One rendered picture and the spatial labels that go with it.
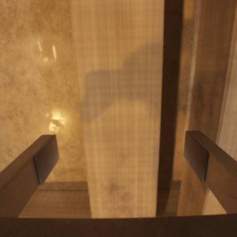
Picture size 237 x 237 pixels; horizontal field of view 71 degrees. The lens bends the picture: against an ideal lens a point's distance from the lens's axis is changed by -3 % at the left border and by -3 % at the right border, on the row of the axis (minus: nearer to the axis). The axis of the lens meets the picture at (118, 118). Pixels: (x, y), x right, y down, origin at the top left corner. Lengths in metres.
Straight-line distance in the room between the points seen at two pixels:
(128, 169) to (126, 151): 0.03
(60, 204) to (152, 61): 0.42
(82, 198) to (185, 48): 0.45
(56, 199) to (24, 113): 0.24
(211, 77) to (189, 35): 0.18
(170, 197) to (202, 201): 0.21
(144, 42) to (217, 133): 0.15
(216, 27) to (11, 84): 0.43
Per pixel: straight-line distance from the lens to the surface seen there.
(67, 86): 0.42
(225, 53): 0.25
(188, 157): 0.17
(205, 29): 0.30
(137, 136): 0.22
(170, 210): 0.48
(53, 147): 0.16
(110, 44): 0.20
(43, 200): 0.54
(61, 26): 0.43
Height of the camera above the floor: 0.40
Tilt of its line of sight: 73 degrees down
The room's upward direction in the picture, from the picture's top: 178 degrees counter-clockwise
